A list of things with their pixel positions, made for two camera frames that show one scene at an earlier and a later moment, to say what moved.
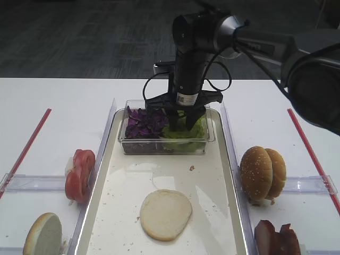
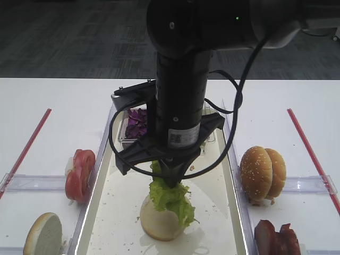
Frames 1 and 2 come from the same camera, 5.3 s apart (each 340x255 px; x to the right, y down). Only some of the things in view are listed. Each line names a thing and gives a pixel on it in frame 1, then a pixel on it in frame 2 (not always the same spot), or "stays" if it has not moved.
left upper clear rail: x=21 y=183 stays
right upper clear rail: x=311 y=185 stays
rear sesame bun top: x=279 y=173 stays
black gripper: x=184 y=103 -> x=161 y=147
